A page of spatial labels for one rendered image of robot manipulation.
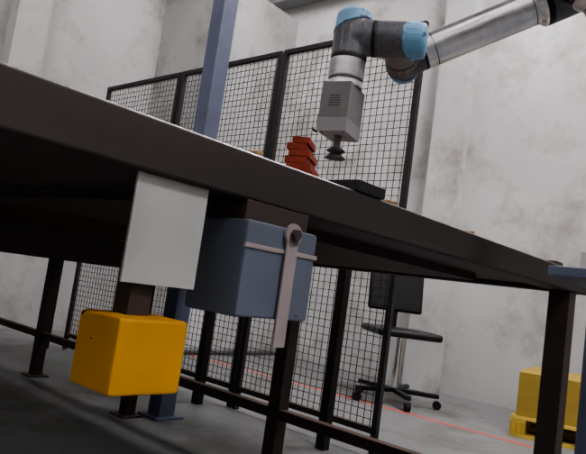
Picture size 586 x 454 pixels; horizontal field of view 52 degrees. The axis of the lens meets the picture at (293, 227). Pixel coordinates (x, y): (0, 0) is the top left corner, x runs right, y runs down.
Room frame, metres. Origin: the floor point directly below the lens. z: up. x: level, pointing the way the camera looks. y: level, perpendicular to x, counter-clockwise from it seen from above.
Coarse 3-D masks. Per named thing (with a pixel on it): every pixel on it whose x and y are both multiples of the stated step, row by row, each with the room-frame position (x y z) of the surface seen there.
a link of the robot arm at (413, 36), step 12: (372, 24) 1.18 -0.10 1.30; (384, 24) 1.18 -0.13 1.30; (396, 24) 1.17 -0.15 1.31; (408, 24) 1.17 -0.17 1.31; (420, 24) 1.17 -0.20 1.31; (372, 36) 1.18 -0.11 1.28; (384, 36) 1.18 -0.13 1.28; (396, 36) 1.17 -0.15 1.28; (408, 36) 1.16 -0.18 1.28; (420, 36) 1.16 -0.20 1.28; (372, 48) 1.19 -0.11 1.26; (384, 48) 1.19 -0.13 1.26; (396, 48) 1.18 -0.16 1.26; (408, 48) 1.17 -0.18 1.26; (420, 48) 1.17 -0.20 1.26; (396, 60) 1.22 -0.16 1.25; (408, 60) 1.23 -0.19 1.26
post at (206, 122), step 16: (224, 0) 3.16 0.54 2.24; (224, 16) 3.17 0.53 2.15; (208, 32) 3.22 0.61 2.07; (224, 32) 3.19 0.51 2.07; (208, 48) 3.21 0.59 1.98; (224, 48) 3.20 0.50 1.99; (208, 64) 3.19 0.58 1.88; (224, 64) 3.21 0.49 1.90; (208, 80) 3.18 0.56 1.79; (224, 80) 3.22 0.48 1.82; (208, 96) 3.16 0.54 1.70; (208, 112) 3.17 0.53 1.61; (208, 128) 3.18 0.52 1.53; (176, 288) 3.17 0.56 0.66; (176, 304) 3.16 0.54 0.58; (160, 400) 3.16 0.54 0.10; (176, 400) 3.23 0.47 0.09; (144, 416) 3.18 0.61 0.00; (160, 416) 3.17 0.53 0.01; (176, 416) 3.23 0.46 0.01
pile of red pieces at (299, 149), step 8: (296, 136) 2.25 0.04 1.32; (288, 144) 2.26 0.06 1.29; (296, 144) 2.25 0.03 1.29; (304, 144) 2.25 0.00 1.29; (312, 144) 2.31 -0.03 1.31; (296, 152) 2.25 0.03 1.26; (304, 152) 2.24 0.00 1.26; (312, 152) 2.37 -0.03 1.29; (288, 160) 2.25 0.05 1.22; (296, 160) 2.25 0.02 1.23; (304, 160) 2.24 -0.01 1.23; (312, 160) 2.31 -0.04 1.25; (296, 168) 2.25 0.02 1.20; (304, 168) 2.24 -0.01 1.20; (312, 168) 2.27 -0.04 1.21
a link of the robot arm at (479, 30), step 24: (528, 0) 1.23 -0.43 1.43; (552, 0) 1.21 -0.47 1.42; (456, 24) 1.27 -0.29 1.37; (480, 24) 1.25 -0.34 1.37; (504, 24) 1.25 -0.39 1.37; (528, 24) 1.25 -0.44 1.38; (432, 48) 1.28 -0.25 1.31; (456, 48) 1.28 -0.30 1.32; (480, 48) 1.29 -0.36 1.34; (408, 72) 1.30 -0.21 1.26
